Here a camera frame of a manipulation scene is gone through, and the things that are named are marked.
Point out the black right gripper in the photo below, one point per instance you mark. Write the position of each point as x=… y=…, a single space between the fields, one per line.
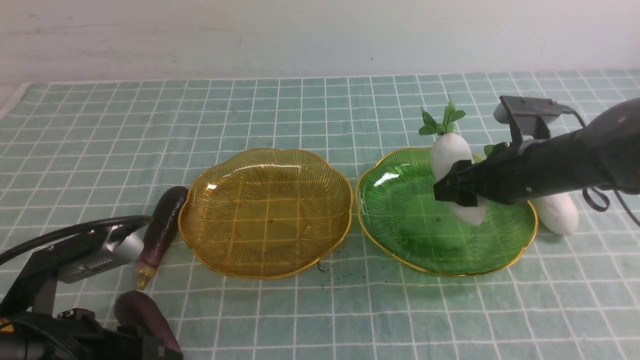
x=505 y=177

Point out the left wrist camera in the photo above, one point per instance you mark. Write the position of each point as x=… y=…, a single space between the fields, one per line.
x=86 y=255

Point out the amber glass plate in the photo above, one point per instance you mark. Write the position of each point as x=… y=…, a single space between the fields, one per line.
x=266 y=213

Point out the white radish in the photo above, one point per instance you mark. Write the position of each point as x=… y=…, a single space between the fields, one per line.
x=447 y=149
x=560 y=212

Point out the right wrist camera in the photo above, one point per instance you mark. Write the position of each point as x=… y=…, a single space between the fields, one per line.
x=528 y=116

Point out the green glass plate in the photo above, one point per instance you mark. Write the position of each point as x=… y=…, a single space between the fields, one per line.
x=397 y=211

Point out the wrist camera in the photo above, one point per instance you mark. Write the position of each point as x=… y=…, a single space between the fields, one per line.
x=86 y=255
x=528 y=116

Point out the purple eggplant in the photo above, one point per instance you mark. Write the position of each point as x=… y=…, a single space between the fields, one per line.
x=159 y=234
x=136 y=308

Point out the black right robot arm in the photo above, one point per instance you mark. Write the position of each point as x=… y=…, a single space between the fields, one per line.
x=603 y=154

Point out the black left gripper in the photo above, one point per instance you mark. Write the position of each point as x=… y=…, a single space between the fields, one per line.
x=76 y=335

